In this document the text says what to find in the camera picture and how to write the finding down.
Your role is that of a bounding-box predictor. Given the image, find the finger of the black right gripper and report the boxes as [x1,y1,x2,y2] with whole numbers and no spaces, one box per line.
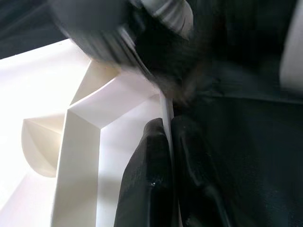
[134,23,199,105]

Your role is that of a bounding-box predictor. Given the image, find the white plastic table leg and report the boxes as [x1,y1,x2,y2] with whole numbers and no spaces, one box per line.
[51,0,195,81]

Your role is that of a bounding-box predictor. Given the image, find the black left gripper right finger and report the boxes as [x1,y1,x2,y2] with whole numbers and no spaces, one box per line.
[171,115,237,227]

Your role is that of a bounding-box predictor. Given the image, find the white plastic table top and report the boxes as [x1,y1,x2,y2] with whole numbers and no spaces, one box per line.
[0,39,176,227]

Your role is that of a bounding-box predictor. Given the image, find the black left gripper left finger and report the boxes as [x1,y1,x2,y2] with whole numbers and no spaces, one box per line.
[113,118,178,227]

